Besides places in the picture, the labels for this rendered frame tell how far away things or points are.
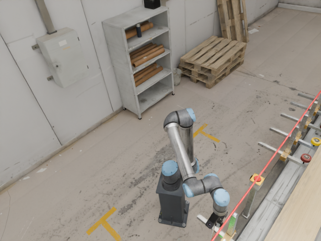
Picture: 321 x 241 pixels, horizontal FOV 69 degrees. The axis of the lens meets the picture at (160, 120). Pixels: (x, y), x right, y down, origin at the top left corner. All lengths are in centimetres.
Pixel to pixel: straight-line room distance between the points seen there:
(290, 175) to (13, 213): 318
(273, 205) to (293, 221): 39
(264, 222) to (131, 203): 153
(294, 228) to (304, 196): 29
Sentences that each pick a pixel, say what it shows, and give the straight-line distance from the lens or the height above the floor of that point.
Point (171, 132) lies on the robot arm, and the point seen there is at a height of 140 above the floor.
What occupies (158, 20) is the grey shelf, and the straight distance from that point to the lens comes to 399.
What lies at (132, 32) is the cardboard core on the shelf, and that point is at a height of 133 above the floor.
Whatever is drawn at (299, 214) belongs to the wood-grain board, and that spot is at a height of 90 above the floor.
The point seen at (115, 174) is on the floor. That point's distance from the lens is 333.
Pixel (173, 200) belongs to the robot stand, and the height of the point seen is 49.
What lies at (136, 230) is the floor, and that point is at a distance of 288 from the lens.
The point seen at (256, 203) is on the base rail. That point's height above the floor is 70.
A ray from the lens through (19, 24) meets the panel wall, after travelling 311.
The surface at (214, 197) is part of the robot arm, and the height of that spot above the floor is 133.
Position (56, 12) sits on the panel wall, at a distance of 324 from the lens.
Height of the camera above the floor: 261
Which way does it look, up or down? 42 degrees down
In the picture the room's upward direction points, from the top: 7 degrees counter-clockwise
